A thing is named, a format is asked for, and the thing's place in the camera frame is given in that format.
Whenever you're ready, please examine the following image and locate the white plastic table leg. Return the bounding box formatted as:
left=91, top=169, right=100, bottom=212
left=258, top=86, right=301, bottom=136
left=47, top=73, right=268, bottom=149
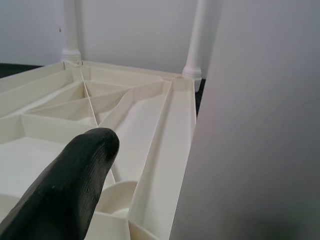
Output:
left=61, top=0, right=82, bottom=63
left=181, top=0, right=210, bottom=80
left=169, top=0, right=320, bottom=240

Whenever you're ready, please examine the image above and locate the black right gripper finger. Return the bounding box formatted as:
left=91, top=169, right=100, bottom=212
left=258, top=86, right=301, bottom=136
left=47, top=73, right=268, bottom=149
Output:
left=0, top=126, right=120, bottom=240

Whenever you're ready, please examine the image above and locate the white plastic table top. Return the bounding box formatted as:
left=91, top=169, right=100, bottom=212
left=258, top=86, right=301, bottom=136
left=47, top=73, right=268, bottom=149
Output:
left=0, top=59, right=204, bottom=240

